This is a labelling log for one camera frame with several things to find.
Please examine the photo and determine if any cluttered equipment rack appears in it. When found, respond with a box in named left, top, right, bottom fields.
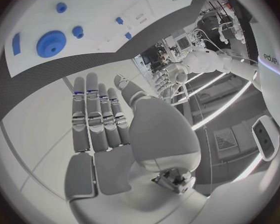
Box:
left=139, top=27, right=209, bottom=64

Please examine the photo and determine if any blue short cylinder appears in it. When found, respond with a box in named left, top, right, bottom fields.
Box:
left=56, top=2, right=68, bottom=14

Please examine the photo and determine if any white task board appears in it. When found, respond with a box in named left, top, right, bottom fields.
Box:
left=4, top=0, right=200, bottom=78

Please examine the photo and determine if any white cable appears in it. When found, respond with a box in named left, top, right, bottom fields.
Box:
left=193, top=28, right=227, bottom=54

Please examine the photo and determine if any small blue gear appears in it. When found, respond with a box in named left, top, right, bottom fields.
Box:
left=71, top=25, right=85, bottom=39

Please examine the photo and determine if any large blue gear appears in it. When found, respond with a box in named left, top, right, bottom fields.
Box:
left=36, top=30, right=67, bottom=58

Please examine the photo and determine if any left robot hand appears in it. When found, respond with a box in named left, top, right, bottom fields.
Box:
left=152, top=63, right=191, bottom=100

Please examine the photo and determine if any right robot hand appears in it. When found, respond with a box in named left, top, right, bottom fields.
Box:
left=64, top=72, right=211, bottom=224

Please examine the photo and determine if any blue rectangular block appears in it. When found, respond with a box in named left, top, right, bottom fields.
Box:
left=11, top=32, right=22, bottom=56

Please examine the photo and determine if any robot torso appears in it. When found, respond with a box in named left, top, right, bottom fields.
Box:
left=256, top=41, right=280, bottom=92

